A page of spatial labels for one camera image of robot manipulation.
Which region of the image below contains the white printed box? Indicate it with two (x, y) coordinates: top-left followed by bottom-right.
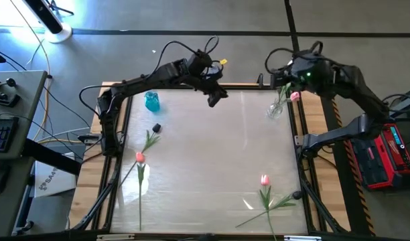
(33, 160), (77, 198)

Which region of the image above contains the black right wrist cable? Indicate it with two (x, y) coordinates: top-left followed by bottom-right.
(264, 46), (295, 75)

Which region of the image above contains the red black tool box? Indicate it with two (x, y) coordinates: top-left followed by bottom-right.
(345, 122), (410, 192)

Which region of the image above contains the yellow floor cable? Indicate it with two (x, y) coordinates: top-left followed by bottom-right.
(9, 0), (52, 140)

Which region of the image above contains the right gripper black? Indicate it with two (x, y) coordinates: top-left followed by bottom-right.
(271, 58), (313, 93)

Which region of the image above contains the black desk gadget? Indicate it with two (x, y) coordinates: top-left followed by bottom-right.
(0, 92), (21, 108)

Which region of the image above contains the black knob device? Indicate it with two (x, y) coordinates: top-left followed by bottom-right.
(0, 76), (17, 88)

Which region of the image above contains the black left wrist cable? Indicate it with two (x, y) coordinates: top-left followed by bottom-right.
(203, 35), (220, 56)

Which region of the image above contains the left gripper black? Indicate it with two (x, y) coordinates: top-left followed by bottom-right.
(193, 63), (228, 100)

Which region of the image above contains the grey desk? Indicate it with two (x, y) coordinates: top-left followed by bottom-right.
(0, 70), (49, 238)

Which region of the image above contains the black backlit keyboard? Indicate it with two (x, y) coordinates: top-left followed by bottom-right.
(0, 116), (20, 153)

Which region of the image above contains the clear glass vase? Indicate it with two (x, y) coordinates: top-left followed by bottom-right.
(267, 98), (286, 121)

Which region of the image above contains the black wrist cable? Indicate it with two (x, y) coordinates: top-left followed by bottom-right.
(264, 46), (295, 75)
(203, 35), (220, 56)

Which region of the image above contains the black desk support bar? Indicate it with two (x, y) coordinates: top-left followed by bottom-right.
(22, 139), (82, 175)

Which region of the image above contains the blue glass vase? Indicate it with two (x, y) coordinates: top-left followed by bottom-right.
(143, 90), (161, 113)

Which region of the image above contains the black artificial tulip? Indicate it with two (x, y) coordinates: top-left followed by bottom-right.
(234, 190), (304, 228)
(275, 82), (292, 108)
(119, 123), (163, 188)

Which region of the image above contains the black aluminium table frame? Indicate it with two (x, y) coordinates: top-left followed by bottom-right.
(69, 82), (377, 241)

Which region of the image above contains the silver metal bracket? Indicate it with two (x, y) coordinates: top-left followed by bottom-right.
(96, 234), (135, 241)
(284, 235), (322, 241)

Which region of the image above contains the white table mat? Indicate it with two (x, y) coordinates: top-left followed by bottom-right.
(110, 87), (309, 235)

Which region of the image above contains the dark grey equipment case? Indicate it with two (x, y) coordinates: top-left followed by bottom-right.
(385, 85), (410, 121)

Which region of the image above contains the white tower fan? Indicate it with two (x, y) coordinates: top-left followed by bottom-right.
(23, 0), (74, 44)

